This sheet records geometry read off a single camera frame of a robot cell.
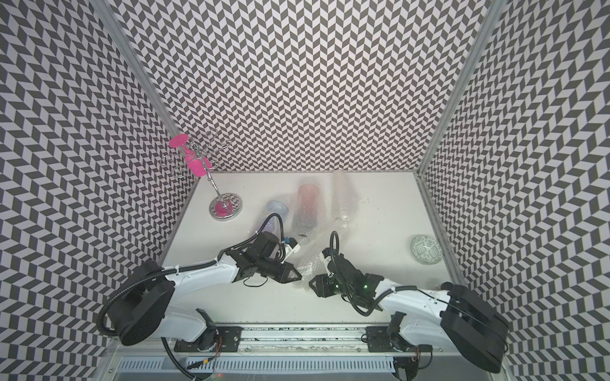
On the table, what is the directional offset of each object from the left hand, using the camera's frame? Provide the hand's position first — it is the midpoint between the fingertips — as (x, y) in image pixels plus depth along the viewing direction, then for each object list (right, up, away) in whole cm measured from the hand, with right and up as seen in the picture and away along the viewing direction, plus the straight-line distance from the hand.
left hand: (298, 280), depth 80 cm
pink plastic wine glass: (-55, +44, +41) cm, 82 cm away
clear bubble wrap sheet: (+5, +12, +11) cm, 17 cm away
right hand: (+6, -3, +1) cm, 7 cm away
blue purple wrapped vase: (-8, +20, -2) cm, 22 cm away
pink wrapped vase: (+2, +24, +13) cm, 27 cm away
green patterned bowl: (+49, +8, +11) cm, 50 cm away
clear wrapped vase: (+19, +27, +24) cm, 41 cm away
